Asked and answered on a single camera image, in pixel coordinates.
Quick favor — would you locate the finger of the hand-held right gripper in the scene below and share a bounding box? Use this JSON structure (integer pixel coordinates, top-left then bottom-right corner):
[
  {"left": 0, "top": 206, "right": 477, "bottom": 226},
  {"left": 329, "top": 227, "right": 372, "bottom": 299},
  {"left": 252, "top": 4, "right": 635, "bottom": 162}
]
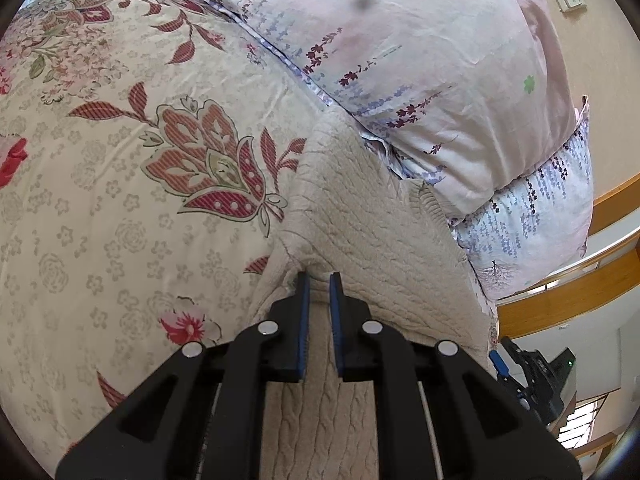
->
[
  {"left": 489, "top": 350, "right": 528, "bottom": 402},
  {"left": 501, "top": 337, "right": 538, "bottom": 386}
]

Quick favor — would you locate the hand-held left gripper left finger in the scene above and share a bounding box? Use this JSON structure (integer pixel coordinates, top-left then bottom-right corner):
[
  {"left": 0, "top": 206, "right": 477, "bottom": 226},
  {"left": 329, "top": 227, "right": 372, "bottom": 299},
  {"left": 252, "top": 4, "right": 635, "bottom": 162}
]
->
[{"left": 55, "top": 271, "right": 312, "bottom": 480}]

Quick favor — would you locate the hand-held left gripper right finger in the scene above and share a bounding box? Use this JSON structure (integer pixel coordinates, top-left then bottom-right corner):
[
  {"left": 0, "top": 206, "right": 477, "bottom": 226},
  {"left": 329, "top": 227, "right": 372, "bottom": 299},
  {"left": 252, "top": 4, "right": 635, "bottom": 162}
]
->
[{"left": 328, "top": 272, "right": 583, "bottom": 480}]

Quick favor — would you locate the cream knitted blanket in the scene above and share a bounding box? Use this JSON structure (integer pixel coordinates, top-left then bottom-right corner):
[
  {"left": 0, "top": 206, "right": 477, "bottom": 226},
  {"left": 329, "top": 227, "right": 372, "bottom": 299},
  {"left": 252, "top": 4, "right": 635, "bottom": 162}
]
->
[{"left": 252, "top": 105, "right": 496, "bottom": 480}]

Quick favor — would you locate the window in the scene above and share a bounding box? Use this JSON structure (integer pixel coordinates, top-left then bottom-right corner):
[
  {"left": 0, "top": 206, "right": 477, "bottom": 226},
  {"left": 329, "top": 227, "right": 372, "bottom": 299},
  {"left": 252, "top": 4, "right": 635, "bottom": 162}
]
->
[{"left": 555, "top": 394, "right": 612, "bottom": 452}]

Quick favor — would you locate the wooden bed headboard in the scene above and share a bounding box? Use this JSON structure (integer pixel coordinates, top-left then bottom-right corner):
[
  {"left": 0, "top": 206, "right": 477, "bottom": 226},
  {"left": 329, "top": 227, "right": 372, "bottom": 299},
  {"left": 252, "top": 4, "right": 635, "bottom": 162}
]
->
[{"left": 497, "top": 172, "right": 640, "bottom": 342}]

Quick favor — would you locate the purple floral pillow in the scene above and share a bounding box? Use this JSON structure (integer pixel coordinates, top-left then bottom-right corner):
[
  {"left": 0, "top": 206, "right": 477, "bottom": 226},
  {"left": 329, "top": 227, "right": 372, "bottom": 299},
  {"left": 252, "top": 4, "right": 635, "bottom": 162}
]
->
[{"left": 450, "top": 95, "right": 597, "bottom": 306}]

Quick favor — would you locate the floral bed sheet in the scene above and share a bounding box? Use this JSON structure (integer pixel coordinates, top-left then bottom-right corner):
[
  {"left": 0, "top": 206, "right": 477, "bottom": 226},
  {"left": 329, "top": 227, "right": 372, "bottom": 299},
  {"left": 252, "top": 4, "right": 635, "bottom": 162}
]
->
[{"left": 0, "top": 0, "right": 333, "bottom": 463}]

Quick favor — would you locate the pink floral pillow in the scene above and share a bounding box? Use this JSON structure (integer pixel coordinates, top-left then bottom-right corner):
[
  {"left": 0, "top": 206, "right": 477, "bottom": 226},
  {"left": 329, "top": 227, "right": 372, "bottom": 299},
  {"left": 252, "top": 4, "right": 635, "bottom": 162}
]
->
[{"left": 172, "top": 0, "right": 581, "bottom": 218}]

